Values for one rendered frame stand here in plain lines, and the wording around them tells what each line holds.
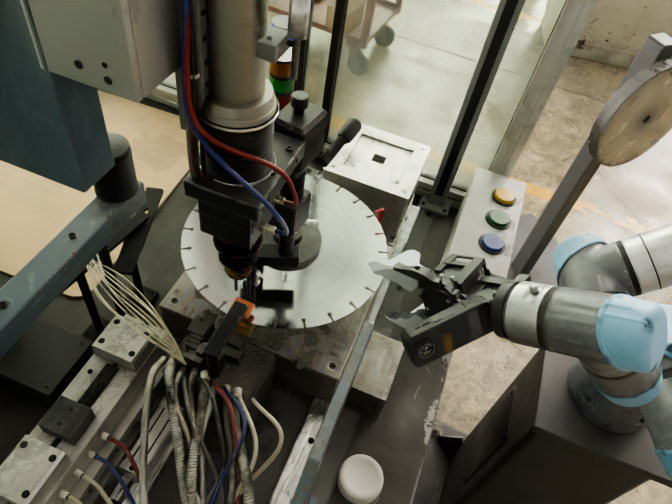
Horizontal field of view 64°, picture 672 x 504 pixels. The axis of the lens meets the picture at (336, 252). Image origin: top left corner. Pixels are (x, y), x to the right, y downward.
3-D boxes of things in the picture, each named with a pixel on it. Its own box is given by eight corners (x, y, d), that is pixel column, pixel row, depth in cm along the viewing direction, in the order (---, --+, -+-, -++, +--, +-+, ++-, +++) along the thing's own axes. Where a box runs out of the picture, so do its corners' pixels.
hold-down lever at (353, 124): (315, 120, 69) (318, 101, 66) (361, 136, 68) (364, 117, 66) (289, 156, 63) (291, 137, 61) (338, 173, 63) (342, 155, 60)
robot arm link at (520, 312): (541, 363, 62) (530, 306, 58) (504, 354, 65) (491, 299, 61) (568, 324, 66) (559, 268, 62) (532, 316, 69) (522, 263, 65)
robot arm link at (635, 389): (642, 323, 71) (624, 281, 64) (678, 403, 64) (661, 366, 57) (581, 340, 75) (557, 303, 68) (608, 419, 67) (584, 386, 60)
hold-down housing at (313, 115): (285, 204, 75) (295, 75, 60) (313, 219, 74) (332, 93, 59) (261, 227, 72) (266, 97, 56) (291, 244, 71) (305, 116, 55)
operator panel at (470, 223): (455, 215, 126) (476, 166, 115) (501, 231, 124) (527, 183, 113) (425, 304, 108) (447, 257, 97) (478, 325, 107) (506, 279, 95)
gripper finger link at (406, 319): (414, 312, 84) (457, 304, 77) (391, 335, 81) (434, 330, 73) (403, 295, 84) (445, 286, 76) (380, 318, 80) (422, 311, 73)
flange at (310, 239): (330, 260, 86) (332, 249, 84) (262, 274, 82) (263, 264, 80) (308, 210, 92) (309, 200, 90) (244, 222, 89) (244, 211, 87)
